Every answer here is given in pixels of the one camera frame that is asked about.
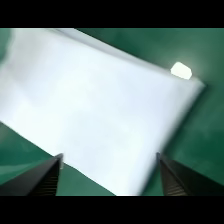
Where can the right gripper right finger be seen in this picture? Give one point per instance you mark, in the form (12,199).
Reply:
(186,180)

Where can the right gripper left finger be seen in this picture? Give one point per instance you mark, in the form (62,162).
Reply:
(36,181)

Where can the white shirt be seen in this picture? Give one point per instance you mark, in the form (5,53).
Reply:
(100,110)

